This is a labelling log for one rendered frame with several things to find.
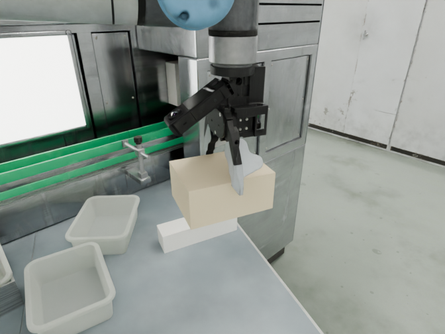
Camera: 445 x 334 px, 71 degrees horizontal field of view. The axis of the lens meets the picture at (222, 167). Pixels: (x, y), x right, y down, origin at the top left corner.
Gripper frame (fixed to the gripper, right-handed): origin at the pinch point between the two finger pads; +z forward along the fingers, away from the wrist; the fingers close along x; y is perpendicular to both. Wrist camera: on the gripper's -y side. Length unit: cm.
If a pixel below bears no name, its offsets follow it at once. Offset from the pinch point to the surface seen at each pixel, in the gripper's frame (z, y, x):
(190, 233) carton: 31.1, 0.8, 23.8
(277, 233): 84, 65, 68
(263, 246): 87, 54, 65
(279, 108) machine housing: 11, 58, 67
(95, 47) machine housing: -15, -14, 82
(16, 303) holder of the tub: 34, -44, 19
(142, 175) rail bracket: 23, -7, 50
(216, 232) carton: 33.8, 9.2, 24.2
